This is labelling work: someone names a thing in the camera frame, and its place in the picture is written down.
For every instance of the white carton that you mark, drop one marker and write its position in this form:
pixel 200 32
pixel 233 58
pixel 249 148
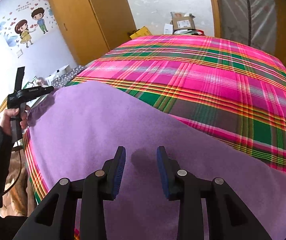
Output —
pixel 58 73

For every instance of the clear plastic zip curtain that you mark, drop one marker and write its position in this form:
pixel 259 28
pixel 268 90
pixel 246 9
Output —
pixel 237 12

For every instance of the brown plush blanket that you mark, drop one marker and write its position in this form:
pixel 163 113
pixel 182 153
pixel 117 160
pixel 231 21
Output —
pixel 18 195

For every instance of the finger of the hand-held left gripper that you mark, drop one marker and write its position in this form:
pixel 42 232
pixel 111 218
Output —
pixel 46 90

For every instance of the wooden wardrobe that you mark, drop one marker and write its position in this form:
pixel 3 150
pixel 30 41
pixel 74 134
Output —
pixel 90 22

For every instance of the purple fleece garment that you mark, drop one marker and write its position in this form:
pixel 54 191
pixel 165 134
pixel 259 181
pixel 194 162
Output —
pixel 108 125

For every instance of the small white box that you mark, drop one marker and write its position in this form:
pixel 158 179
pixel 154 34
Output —
pixel 168 28

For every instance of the cartoon couple wall sticker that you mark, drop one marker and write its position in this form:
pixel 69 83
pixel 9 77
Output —
pixel 25 30

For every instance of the person's dark jacket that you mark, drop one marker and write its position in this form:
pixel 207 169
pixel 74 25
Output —
pixel 8 225

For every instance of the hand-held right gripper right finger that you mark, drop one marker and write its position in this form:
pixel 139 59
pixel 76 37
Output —
pixel 161 171

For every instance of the pink plaid bed sheet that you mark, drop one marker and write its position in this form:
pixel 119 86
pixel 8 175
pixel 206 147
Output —
pixel 207 80

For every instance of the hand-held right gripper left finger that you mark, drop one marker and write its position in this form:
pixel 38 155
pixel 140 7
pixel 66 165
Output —
pixel 120 171

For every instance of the person's left hand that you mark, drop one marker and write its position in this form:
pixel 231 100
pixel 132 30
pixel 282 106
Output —
pixel 6 122

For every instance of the wooden door frame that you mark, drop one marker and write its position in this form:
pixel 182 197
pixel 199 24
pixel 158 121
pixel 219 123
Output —
pixel 214 10

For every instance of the dark dotted cloth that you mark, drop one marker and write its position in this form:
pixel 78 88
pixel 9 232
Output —
pixel 70 76

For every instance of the brown cardboard box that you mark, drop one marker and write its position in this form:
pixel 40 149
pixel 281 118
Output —
pixel 182 22

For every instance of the yellow box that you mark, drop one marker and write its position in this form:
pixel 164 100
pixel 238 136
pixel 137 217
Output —
pixel 140 33

